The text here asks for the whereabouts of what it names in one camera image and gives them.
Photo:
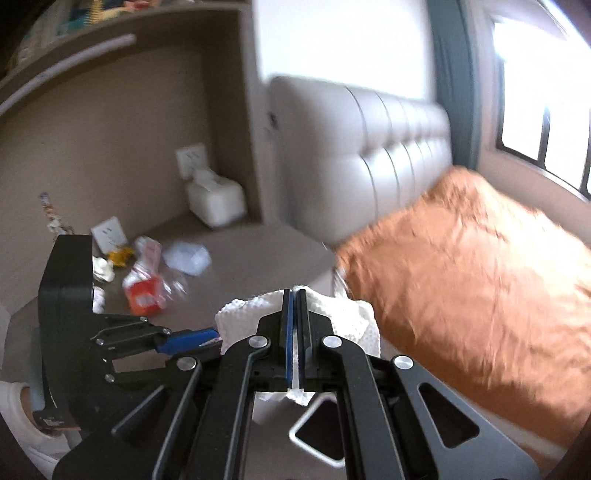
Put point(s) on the yellow snack wrapper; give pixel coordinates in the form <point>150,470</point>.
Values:
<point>121,257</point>

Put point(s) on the white tissue dispenser box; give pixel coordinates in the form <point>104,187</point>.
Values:
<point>216,201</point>

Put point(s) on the white wall socket side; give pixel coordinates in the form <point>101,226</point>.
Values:
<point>191,158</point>

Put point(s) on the white paper towel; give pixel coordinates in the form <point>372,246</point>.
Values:
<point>349,319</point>

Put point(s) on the beige padded headboard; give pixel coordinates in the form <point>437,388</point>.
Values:
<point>352,156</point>

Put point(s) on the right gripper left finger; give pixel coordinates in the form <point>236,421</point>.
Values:
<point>186,420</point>

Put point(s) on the white square trash bin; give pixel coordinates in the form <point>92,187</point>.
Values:
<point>318,431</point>

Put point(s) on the dark window frame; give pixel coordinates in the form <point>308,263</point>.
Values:
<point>544,99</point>

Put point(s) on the orange bed cover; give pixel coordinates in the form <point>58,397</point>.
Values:
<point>490,296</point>

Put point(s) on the colourful wall stickers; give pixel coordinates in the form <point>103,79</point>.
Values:
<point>55,223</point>

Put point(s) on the white tissue pack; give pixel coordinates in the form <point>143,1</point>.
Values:
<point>189,258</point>

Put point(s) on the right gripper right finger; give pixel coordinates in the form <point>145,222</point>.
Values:
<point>398,420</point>

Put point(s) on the red white plastic package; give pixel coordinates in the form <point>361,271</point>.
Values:
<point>148,255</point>

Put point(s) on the cream paper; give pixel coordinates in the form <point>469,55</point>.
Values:
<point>103,269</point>

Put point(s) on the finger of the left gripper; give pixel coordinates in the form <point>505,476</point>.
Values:
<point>187,340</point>

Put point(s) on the grey curtain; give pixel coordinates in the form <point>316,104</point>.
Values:
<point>457,78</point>

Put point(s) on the white wall socket back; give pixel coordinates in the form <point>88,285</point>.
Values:
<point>109,235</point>

